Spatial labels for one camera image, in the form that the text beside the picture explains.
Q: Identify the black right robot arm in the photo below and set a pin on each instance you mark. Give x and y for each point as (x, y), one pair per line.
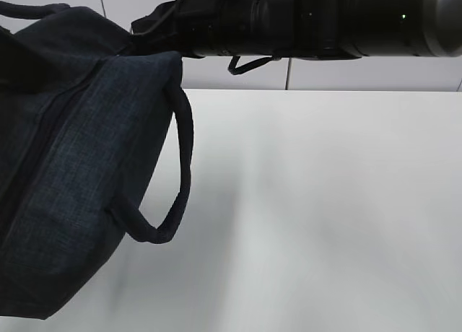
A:
(303, 29)

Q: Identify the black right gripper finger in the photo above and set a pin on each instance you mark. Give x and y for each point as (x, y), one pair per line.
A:
(154, 33)

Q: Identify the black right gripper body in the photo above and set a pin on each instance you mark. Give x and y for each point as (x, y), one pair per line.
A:
(236, 27)

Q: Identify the dark blue lunch bag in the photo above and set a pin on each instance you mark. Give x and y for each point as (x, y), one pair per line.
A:
(85, 109)

